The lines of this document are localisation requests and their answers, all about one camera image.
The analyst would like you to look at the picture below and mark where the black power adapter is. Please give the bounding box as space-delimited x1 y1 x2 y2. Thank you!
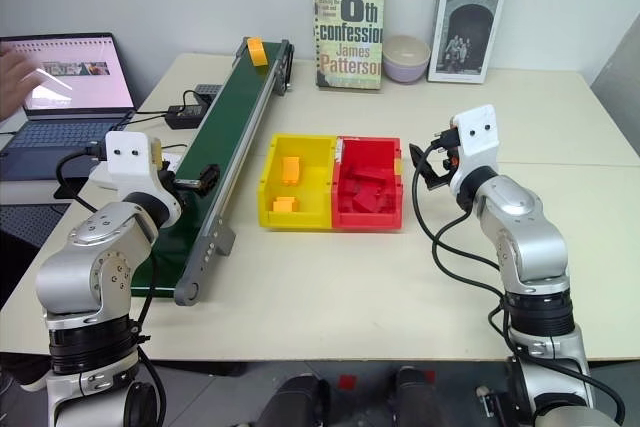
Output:
165 103 209 131

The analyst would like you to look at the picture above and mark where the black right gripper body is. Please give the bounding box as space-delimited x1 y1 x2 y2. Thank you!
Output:
428 125 462 184

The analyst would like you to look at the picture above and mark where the lilac ceramic bowl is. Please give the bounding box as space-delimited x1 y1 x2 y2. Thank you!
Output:
382 35 432 85

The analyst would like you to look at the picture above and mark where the green conveyor belt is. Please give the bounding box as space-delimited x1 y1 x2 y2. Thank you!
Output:
148 36 297 306

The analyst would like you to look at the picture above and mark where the red block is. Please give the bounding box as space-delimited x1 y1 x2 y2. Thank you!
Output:
349 166 389 188
351 185 389 216

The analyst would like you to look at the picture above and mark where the dark shoe with white sole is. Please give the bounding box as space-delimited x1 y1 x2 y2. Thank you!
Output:
0 352 51 393

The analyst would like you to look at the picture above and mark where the person's bare hand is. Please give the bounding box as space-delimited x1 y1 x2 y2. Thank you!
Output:
0 44 42 121

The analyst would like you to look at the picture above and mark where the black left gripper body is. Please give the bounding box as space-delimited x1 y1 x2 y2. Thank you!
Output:
158 169 202 194

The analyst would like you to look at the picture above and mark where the yellow plastic bin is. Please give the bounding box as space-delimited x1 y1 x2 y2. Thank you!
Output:
256 133 337 231

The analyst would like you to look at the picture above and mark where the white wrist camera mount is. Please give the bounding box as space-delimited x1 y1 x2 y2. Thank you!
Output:
448 104 502 198
88 130 165 194

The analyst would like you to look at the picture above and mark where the grey panel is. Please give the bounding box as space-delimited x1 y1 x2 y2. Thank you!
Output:
588 11 640 159

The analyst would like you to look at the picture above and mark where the dark rounded shape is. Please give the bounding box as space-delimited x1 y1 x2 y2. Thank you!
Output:
393 365 442 427
259 374 332 427

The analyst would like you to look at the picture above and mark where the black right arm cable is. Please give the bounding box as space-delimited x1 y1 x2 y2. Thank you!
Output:
410 139 627 426

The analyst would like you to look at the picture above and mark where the open laptop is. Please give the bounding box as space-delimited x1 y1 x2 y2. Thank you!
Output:
0 32 139 184

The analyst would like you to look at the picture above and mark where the orange block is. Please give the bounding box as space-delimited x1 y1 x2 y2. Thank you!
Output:
280 156 304 185
271 195 300 214
247 36 270 68

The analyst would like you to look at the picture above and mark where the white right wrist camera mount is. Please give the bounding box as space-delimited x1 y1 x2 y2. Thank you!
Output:
448 104 502 198

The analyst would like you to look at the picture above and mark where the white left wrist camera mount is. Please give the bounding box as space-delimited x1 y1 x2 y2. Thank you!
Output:
88 130 165 194

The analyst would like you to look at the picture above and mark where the black adapter cable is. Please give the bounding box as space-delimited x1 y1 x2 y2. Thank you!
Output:
127 89 201 124

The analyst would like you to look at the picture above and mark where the graphic design book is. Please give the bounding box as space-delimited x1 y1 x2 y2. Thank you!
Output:
427 0 508 84

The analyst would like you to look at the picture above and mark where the red plastic bin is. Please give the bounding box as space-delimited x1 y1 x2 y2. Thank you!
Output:
329 135 405 231

